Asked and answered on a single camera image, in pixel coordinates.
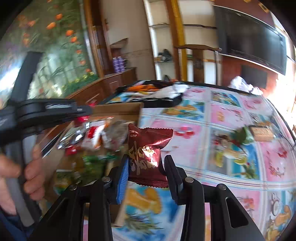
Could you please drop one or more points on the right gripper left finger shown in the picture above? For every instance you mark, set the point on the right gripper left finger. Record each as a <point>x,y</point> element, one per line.
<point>64,220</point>

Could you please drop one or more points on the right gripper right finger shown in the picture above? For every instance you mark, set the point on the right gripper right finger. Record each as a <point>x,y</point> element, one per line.
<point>229,219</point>

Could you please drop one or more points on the silver foil snack bag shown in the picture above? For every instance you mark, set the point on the silver foil snack bag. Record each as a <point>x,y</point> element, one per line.
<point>72,137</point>

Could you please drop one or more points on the dark red snack packet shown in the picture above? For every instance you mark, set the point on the dark red snack packet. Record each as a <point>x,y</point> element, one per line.
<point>144,150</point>

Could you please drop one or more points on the blue sleeve forearm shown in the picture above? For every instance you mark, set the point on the blue sleeve forearm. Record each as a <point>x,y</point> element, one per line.
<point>13,229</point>

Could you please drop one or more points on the person's left hand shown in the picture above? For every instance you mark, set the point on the person's left hand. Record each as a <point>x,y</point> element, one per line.
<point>34,175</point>

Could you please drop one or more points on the small red packet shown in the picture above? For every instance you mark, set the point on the small red packet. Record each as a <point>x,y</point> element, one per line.
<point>70,151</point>

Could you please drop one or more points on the cardboard box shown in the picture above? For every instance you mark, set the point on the cardboard box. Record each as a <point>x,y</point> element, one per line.
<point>57,159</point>

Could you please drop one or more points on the white red snack packet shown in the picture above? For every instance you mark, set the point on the white red snack packet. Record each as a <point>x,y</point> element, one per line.
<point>93,140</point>

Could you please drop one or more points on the wooden side cabinet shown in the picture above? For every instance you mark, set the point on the wooden side cabinet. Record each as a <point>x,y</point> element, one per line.
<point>99,90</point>

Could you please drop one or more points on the floral plastic tablecloth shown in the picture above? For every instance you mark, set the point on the floral plastic tablecloth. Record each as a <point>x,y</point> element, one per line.
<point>261,175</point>

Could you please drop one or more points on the green wrapped snack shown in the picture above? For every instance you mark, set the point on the green wrapped snack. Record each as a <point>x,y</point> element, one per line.
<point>242,136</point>

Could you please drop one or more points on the far cracker pack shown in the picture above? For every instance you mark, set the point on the far cracker pack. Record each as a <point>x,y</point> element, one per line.
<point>262,133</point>

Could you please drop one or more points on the purple bottle left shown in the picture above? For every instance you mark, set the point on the purple bottle left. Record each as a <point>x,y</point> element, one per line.
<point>116,65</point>

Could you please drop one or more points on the purple bottle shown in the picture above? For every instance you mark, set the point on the purple bottle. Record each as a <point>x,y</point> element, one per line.
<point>121,63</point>
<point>116,65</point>

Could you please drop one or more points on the purple bottle right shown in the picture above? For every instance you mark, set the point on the purple bottle right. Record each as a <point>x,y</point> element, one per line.
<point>121,63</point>

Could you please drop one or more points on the white plastic bag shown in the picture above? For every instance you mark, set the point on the white plastic bag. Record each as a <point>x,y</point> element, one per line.
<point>239,83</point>

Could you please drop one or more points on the black white orange bag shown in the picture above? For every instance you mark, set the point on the black white orange bag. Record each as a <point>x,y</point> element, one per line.
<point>153,94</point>

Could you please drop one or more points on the shoes on shelf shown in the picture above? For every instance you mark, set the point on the shoes on shelf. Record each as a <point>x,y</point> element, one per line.
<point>164,56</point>

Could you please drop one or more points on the wooden chair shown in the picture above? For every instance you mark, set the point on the wooden chair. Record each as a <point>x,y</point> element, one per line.
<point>180,61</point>

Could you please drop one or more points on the black flat television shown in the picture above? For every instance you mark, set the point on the black flat television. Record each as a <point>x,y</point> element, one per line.
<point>243,36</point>

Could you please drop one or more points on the flower wall painting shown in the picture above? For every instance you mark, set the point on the flower wall painting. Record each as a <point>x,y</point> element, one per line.
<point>58,30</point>

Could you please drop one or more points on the white wall shelf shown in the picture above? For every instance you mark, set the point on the white wall shelf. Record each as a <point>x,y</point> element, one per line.
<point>160,34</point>

